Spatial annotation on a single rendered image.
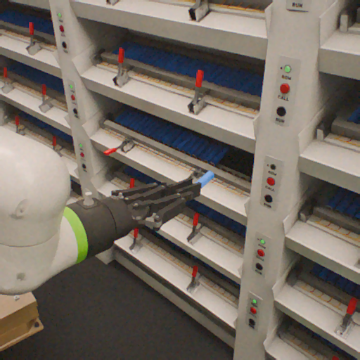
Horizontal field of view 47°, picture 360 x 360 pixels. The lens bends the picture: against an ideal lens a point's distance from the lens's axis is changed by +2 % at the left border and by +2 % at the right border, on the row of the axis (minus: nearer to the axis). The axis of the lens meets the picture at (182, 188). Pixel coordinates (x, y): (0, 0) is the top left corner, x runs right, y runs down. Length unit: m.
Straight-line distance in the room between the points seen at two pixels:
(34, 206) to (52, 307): 1.04
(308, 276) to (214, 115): 0.44
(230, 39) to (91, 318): 1.00
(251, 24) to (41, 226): 0.53
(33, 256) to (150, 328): 0.88
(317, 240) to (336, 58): 0.37
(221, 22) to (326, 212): 0.44
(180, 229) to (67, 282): 0.56
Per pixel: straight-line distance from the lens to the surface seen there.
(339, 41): 0.74
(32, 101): 1.62
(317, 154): 0.80
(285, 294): 1.04
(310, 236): 0.90
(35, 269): 0.58
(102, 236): 0.64
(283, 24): 0.75
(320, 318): 1.01
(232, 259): 1.10
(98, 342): 1.39
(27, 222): 0.51
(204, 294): 1.27
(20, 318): 1.04
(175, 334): 1.38
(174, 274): 1.33
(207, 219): 1.15
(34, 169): 0.49
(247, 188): 0.96
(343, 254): 0.88
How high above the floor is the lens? 1.10
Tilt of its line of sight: 33 degrees down
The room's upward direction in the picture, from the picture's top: straight up
